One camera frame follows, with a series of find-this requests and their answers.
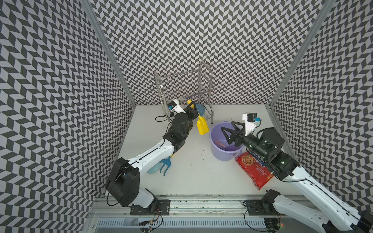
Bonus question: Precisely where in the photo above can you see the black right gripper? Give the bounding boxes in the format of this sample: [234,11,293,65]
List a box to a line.
[220,121,269,160]

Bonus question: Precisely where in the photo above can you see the yellow plastic scoop shovel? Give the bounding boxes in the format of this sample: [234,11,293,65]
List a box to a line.
[187,100,209,135]

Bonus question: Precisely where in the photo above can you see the purple trowel pink handle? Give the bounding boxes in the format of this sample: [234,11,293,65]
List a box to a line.
[214,140,232,151]

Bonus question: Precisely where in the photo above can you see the purple plastic bucket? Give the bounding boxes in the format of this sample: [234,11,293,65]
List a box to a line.
[210,121,243,161]

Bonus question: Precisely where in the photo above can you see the blue hand rake yellow handle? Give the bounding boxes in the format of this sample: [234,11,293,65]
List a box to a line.
[159,155,173,176]

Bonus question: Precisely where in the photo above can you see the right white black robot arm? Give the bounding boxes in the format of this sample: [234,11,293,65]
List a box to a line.
[221,121,373,233]

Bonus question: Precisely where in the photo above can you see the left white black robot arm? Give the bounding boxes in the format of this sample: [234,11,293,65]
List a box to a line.
[105,100,199,208]

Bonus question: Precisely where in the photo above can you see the blue ceramic bowl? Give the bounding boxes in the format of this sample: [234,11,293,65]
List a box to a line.
[196,103,206,116]

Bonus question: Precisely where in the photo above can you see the red cookie snack bag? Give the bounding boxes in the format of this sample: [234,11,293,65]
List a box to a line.
[235,152,274,190]

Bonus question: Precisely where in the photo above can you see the light teal plastic trowel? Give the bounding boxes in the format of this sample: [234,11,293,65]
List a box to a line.
[147,162,161,174]

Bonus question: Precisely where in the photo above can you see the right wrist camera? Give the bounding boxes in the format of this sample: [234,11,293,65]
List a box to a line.
[242,113,261,136]

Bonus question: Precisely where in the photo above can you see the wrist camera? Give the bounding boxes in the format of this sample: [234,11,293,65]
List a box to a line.
[167,99,182,113]
[242,113,261,136]

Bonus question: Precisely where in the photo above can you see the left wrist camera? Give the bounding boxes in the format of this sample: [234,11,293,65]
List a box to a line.
[167,99,182,113]

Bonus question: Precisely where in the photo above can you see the silver wire dish rack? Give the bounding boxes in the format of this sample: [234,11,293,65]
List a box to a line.
[153,62,215,123]

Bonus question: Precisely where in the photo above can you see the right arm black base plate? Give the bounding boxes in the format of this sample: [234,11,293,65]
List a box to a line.
[243,200,278,216]

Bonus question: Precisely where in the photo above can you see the right aluminium corner post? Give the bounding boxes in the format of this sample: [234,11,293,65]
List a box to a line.
[268,0,336,108]

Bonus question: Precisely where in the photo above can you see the aluminium corner post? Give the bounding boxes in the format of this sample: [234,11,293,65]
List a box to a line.
[80,0,136,108]
[268,0,336,108]

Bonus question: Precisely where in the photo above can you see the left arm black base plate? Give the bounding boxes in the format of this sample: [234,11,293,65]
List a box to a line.
[130,199,171,216]

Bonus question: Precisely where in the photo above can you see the aluminium front rail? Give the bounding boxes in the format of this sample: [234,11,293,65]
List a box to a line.
[87,195,307,219]

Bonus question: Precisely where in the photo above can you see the left aluminium corner post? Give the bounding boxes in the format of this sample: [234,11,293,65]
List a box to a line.
[80,0,136,108]

